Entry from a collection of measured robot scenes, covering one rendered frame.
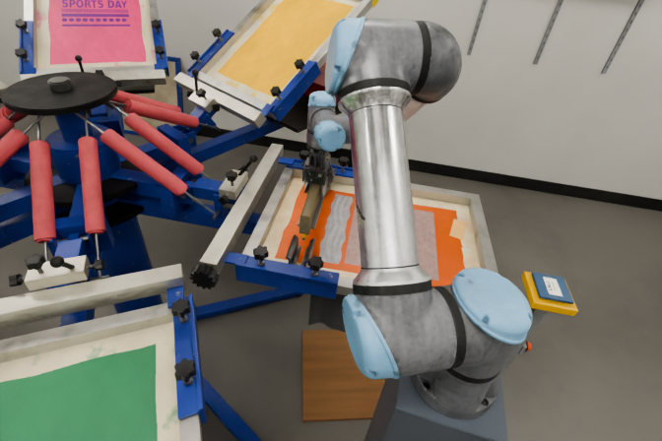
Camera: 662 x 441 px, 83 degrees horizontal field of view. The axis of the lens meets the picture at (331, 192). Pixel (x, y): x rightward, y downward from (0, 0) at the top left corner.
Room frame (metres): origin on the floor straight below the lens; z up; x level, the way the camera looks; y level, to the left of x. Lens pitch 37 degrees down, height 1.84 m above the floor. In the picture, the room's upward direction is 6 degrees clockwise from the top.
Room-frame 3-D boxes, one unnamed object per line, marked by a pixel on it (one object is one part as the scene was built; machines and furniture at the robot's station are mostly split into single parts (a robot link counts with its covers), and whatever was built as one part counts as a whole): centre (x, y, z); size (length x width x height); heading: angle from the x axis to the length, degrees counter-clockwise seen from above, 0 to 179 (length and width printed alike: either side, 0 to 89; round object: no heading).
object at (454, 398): (0.36, -0.25, 1.25); 0.15 x 0.15 x 0.10
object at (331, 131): (0.89, 0.01, 1.38); 0.11 x 0.11 x 0.08; 15
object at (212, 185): (1.04, 0.39, 1.02); 0.17 x 0.06 x 0.05; 84
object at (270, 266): (0.73, 0.10, 0.98); 0.30 x 0.05 x 0.07; 84
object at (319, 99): (0.98, 0.05, 1.38); 0.09 x 0.08 x 0.11; 15
